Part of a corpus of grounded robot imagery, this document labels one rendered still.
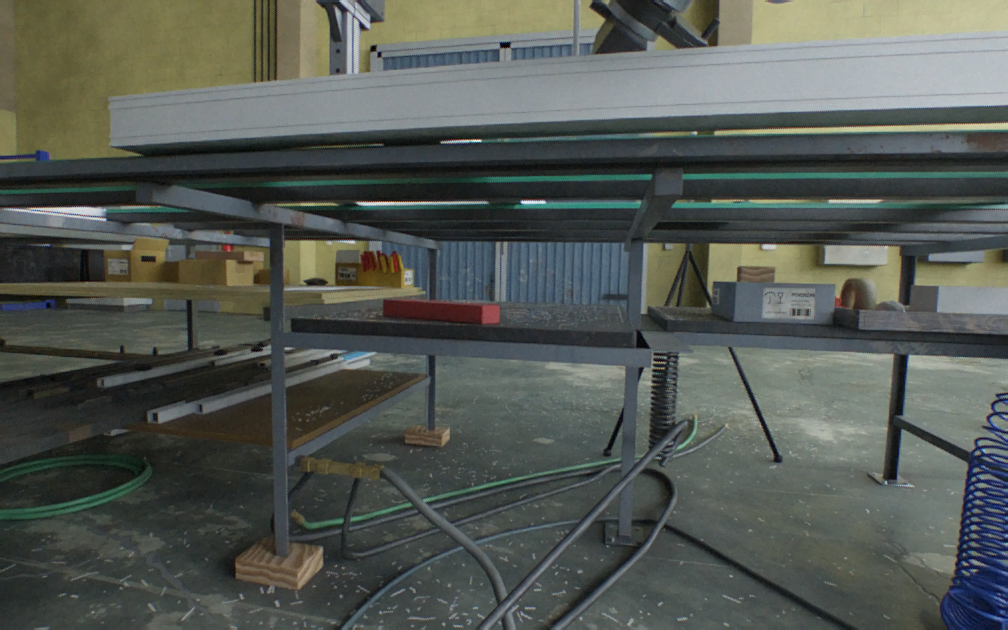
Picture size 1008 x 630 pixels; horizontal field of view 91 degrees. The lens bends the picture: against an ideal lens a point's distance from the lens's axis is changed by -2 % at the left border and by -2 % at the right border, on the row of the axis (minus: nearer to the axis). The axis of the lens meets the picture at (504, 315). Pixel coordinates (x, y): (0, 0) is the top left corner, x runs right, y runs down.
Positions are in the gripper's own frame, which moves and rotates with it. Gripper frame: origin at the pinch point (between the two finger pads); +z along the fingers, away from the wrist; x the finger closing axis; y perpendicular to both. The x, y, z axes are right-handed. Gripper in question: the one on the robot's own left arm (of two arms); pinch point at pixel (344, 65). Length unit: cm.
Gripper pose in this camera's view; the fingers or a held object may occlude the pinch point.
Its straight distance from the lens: 74.5
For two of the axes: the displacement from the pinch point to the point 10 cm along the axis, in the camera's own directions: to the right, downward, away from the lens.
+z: -0.2, 10.0, 0.8
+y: -9.7, -0.4, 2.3
